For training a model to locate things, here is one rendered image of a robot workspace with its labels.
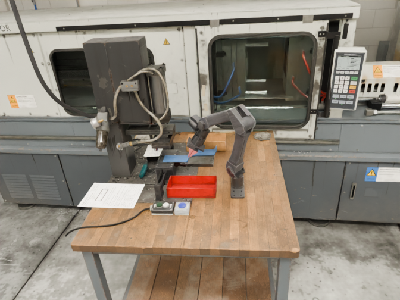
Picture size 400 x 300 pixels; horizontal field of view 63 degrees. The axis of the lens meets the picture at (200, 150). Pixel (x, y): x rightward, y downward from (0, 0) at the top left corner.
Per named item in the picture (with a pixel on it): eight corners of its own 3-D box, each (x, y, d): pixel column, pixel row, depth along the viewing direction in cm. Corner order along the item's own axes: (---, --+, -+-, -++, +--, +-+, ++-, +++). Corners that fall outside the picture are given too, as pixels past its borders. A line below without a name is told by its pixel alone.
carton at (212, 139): (225, 152, 207) (225, 141, 203) (186, 152, 209) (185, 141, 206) (225, 143, 218) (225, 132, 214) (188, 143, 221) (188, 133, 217)
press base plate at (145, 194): (191, 208, 164) (191, 203, 162) (96, 206, 170) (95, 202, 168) (203, 146, 220) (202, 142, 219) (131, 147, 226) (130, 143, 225)
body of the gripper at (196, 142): (187, 139, 181) (193, 128, 178) (203, 147, 183) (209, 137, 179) (186, 144, 175) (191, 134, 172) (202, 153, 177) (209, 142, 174)
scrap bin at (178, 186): (215, 198, 165) (215, 188, 162) (167, 197, 167) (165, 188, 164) (216, 184, 175) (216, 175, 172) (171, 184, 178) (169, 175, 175)
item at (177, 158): (189, 162, 180) (189, 157, 179) (162, 162, 182) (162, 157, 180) (191, 156, 186) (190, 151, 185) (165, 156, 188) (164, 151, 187)
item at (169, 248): (286, 372, 174) (300, 250, 131) (109, 360, 185) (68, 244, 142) (268, 227, 272) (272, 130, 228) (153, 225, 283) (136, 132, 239)
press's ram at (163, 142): (172, 153, 172) (166, 100, 158) (125, 153, 175) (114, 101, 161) (177, 137, 188) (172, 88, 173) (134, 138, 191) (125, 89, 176)
